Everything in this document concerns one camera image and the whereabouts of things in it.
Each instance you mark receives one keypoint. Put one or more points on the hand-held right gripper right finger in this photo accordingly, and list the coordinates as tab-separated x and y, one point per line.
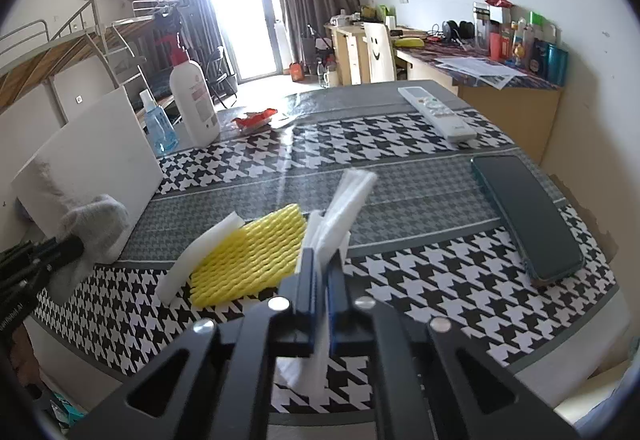
336	330

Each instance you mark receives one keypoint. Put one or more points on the printed papers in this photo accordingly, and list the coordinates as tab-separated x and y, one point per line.
480	70

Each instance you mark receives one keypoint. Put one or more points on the white remote control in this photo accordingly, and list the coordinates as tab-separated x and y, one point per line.
437	112

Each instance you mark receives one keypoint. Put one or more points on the hanging dark clothes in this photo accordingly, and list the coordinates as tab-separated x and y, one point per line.
167	22

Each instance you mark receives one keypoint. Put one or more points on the green box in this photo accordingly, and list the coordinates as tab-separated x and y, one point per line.
385	11

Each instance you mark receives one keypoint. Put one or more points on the grey metal bunk bed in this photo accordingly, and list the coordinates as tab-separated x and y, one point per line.
60	50
150	70

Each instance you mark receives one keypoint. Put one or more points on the grey metal bed ladder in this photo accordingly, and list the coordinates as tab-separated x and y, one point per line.
117	55

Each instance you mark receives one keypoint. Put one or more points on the black headphones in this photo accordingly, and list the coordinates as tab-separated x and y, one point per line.
457	31

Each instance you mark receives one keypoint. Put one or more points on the white foam sheet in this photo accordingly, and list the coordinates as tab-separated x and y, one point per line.
345	210

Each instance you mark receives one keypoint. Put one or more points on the white pump bottle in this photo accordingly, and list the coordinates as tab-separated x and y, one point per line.
195	100

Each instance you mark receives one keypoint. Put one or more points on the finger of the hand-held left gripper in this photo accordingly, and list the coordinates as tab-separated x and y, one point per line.
60	250
25	280

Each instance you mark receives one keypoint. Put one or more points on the black smartphone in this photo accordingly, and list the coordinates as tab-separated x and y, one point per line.
525	215

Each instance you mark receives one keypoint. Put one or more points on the yellow pouch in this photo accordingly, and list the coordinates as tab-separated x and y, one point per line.
410	42

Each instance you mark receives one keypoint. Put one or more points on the row of assorted bottles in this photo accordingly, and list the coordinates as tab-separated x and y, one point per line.
525	45

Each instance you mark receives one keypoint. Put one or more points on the black folding chair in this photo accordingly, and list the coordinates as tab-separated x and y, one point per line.
222	75

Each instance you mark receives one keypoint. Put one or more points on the yellow foam net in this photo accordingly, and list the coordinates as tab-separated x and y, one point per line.
250	255

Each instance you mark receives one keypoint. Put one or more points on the red snack packet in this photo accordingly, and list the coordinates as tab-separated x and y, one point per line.
255	120

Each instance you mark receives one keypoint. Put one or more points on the white foam box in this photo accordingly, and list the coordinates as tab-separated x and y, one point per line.
100	155

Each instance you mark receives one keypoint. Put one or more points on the glass balcony door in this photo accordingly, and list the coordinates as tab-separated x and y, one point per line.
240	10

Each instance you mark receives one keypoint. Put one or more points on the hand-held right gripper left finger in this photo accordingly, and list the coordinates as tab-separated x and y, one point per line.
313	315

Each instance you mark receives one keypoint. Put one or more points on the blue spray bottle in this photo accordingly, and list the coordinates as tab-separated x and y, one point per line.
157	130

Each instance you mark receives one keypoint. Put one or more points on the teal box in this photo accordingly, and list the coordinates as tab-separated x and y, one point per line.
65	412

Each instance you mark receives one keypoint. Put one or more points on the white foam block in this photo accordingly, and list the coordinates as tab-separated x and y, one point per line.
195	255

